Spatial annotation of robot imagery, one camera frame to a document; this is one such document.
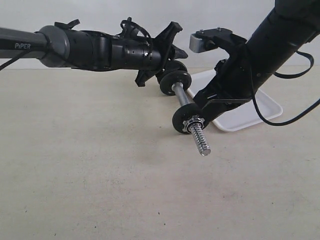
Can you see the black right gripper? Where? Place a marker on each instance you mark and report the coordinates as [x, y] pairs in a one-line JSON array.
[[228, 90]]

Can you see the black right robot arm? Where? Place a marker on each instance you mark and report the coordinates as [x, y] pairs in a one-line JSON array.
[[251, 62]]

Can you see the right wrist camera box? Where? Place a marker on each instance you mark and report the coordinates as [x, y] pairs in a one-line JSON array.
[[206, 40]]

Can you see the black weight plate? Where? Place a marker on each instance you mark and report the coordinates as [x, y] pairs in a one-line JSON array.
[[178, 76], [171, 66], [184, 114]]

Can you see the chrome star collar nut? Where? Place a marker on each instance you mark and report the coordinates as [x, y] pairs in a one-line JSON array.
[[194, 120]]

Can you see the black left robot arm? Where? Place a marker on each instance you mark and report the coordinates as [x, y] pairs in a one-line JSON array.
[[61, 46]]

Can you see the white rectangular plastic tray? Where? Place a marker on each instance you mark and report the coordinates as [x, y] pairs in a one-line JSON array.
[[242, 117]]

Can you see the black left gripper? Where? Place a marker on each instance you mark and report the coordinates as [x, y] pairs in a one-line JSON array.
[[152, 60]]

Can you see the chrome threaded dumbbell bar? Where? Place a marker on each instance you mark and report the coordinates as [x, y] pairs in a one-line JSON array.
[[196, 131]]

